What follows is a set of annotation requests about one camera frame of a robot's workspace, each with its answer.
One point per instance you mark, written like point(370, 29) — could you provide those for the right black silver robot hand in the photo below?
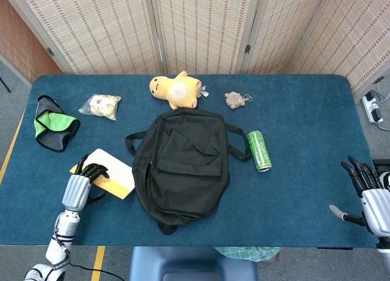
point(377, 208)

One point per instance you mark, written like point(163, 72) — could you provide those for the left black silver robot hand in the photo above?
point(76, 191)

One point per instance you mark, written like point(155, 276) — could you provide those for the yellow white book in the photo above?
point(117, 174)

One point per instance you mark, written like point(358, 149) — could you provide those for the black fabric backpack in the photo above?
point(182, 159)

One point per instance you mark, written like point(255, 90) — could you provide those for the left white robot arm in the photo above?
point(61, 235)

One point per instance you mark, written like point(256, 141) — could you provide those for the white and black shoe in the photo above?
point(386, 179)

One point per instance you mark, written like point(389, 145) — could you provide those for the black box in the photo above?
point(382, 164)

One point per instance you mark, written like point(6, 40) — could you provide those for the green black cloth pouch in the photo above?
point(55, 124)

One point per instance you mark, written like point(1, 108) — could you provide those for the clear bag of snacks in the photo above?
point(102, 107)

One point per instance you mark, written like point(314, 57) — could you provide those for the white power strip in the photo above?
point(372, 105)

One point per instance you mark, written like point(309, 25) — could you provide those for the blue table cloth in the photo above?
point(304, 125)

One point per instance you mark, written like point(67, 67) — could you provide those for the black metal leg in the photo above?
point(5, 84)

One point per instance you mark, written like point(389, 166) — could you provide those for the green energy drink can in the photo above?
point(259, 150)

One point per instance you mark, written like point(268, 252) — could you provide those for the blue chair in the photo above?
point(192, 262)

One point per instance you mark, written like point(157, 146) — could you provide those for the teal grid patterned cloth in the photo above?
point(246, 253)

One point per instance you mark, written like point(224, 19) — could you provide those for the yellow plush toy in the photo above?
point(179, 90)

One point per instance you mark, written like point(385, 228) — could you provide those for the woven folding screen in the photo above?
point(198, 28)

